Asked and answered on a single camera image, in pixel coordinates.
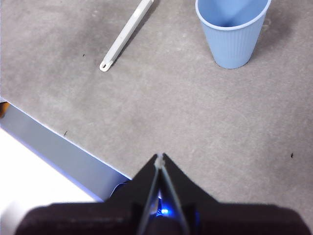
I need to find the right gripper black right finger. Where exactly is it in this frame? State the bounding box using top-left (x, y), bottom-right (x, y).
top-left (160, 153), bottom-right (307, 235)

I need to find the grey table side panel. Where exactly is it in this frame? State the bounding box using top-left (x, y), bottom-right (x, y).
top-left (0, 99), bottom-right (134, 203)

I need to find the blue ribbed plastic cup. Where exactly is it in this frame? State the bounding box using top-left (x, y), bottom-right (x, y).
top-left (195, 0), bottom-right (273, 70)

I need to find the grey-handled sponge cup brush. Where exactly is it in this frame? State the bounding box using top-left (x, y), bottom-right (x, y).
top-left (99, 0), bottom-right (155, 72)

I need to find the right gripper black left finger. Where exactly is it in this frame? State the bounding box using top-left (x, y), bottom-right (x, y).
top-left (14, 153), bottom-right (161, 235)

